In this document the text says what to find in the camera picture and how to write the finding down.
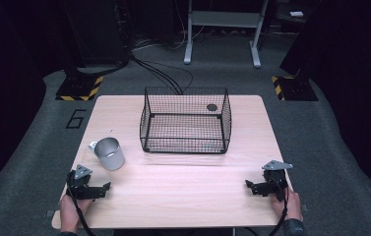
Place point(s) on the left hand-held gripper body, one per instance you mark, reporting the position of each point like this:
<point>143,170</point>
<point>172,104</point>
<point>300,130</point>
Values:
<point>82,183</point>

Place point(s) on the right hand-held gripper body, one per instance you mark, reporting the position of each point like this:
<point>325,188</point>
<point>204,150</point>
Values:
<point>276,178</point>

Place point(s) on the person's left hand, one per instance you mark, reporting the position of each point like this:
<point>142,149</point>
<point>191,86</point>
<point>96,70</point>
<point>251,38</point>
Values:
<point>71,211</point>

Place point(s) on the person's right hand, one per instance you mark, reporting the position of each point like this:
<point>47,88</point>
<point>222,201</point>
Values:
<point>289,206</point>

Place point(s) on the silver metal cup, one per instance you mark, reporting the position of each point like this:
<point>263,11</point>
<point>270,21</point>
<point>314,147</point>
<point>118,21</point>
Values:
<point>109,154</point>

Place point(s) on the dark round table grommet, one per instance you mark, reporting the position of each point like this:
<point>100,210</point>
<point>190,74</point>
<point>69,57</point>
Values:
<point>212,107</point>

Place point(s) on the striped black stand base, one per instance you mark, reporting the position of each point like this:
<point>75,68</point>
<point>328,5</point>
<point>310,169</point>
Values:
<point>294,88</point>
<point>79,88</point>

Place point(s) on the dark curtain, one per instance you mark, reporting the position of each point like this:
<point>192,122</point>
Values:
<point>6,82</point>
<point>353,65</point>

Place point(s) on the black equipment column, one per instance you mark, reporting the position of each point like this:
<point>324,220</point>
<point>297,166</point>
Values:
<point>94,32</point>

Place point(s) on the small white box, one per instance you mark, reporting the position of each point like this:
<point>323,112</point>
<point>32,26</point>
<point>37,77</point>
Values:
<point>296,13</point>

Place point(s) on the white metal table frame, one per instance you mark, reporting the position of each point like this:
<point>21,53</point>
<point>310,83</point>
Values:
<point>225,19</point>

